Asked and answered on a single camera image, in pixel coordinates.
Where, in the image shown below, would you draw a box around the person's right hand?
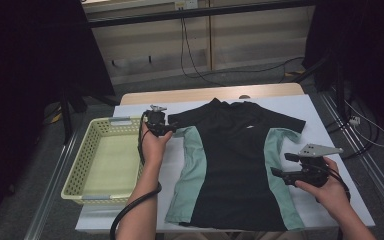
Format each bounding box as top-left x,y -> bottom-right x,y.
294,156 -> 352,223

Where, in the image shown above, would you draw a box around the black hanging wall cable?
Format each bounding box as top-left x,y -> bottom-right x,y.
179,16 -> 306,88

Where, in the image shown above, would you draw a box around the person's left hand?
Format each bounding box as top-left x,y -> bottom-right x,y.
141,124 -> 174,167

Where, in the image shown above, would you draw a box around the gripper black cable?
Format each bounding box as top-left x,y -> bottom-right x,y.
324,164 -> 352,240
109,111 -> 163,240

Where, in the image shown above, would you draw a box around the black and green shirt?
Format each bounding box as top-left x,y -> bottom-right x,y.
164,97 -> 307,232

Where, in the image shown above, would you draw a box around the beige wooden cabinet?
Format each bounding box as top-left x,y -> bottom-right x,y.
81,0 -> 316,86

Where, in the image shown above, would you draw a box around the black floor cable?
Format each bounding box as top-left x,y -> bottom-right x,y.
324,109 -> 381,161

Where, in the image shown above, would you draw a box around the white wall socket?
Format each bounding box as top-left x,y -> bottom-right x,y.
174,0 -> 199,10

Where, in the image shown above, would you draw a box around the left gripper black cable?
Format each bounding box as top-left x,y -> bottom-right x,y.
109,111 -> 163,240

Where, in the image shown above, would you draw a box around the black tripod stand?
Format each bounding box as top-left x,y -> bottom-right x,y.
58,83 -> 121,144

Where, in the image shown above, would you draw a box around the yellow plastic basket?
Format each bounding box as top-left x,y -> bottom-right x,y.
60,116 -> 152,205

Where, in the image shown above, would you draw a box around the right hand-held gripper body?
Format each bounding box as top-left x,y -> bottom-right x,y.
294,143 -> 345,188

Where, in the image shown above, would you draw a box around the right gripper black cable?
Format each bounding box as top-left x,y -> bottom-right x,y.
324,164 -> 352,240

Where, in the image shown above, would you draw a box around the black metal stand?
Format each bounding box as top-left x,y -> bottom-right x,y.
293,49 -> 351,124

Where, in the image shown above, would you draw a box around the black horizontal bar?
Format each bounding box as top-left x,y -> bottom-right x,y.
87,0 -> 316,29

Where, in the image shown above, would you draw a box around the aluminium floor rail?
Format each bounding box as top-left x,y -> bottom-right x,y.
318,91 -> 384,218
23,131 -> 81,240

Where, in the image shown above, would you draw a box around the white floor cable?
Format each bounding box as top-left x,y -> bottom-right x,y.
343,99 -> 384,149

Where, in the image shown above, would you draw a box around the large black curtain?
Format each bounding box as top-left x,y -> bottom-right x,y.
0,0 -> 116,234

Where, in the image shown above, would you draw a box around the person's beige trousers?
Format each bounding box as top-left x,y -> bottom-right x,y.
161,230 -> 339,240

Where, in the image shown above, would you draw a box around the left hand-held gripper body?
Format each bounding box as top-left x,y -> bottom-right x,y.
142,104 -> 168,137

